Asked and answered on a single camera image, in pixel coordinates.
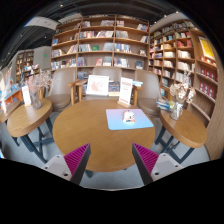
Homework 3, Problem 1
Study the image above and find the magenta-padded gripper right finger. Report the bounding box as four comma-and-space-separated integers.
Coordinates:
131, 143, 184, 186

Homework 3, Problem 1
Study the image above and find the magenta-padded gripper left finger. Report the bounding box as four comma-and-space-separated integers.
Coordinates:
40, 143, 92, 186

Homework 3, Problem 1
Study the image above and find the white and orange computer mouse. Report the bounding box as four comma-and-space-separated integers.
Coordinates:
122, 109, 136, 124

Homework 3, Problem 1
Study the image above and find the blue and pink mouse pad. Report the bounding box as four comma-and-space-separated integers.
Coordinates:
105, 108, 155, 131

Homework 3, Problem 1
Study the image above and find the round wooden side table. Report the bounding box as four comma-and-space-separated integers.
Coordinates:
153, 108, 209, 164
0, 100, 22, 124
6, 97, 56, 164

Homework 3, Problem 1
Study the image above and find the glass vase with beige flowers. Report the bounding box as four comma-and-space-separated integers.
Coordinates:
169, 69, 197, 121

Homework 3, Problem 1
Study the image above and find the stack of colourful books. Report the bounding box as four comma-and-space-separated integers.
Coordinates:
156, 97, 174, 112

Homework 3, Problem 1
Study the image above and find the brown wooden armchair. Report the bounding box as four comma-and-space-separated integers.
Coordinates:
46, 67, 80, 113
74, 65, 140, 102
133, 68, 164, 118

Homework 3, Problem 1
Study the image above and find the glass vase with pink flowers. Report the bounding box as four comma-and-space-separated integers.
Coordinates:
26, 69, 54, 110

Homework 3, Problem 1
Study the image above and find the white and red sign stand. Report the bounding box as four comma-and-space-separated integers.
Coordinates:
117, 77, 134, 108

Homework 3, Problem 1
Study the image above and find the white framed flower picture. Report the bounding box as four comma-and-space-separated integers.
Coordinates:
85, 74, 110, 97

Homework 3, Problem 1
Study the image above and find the dark hardcover book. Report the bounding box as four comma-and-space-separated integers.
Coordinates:
108, 81, 121, 98

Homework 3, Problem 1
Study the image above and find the small white sign card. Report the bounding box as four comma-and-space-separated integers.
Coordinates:
20, 84, 33, 107

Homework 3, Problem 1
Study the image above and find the small distant bookshelf unit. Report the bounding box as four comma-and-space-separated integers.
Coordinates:
14, 49, 36, 83

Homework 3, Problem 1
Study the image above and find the tall wooden bookshelf unit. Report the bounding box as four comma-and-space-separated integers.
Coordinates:
148, 19, 221, 125

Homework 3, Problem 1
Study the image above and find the wide wooden bookshelf unit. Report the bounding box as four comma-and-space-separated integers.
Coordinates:
49, 13, 150, 79

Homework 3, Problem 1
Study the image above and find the white hanging ceiling panel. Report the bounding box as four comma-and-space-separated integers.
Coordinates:
23, 15, 60, 31

